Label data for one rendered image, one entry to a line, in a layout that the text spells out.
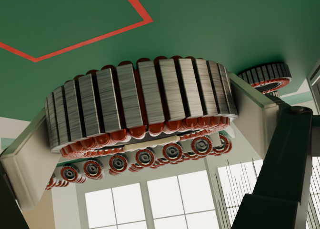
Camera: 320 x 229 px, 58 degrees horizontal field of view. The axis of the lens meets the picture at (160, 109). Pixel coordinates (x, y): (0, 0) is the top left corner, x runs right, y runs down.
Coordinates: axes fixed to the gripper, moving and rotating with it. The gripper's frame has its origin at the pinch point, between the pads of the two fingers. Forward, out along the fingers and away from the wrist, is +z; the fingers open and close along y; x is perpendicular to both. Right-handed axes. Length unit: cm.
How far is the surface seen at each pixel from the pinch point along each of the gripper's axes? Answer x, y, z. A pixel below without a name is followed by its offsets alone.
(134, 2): 7.1, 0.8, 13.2
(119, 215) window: -447, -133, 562
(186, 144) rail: -65, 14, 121
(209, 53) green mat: -1.8, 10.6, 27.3
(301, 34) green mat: -1.6, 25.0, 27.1
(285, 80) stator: -11.1, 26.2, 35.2
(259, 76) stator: -9.3, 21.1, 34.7
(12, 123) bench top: -12, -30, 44
